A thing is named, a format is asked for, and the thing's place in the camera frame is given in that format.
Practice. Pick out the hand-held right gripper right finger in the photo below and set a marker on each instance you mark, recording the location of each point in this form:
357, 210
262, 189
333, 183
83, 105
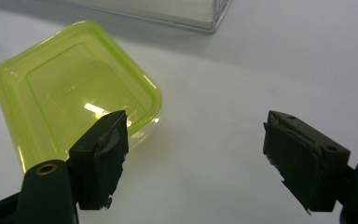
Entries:
304, 168

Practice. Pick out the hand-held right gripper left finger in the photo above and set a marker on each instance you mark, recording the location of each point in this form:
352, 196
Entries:
104, 161

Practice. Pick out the green lidded food container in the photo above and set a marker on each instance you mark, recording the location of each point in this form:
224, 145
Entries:
65, 93

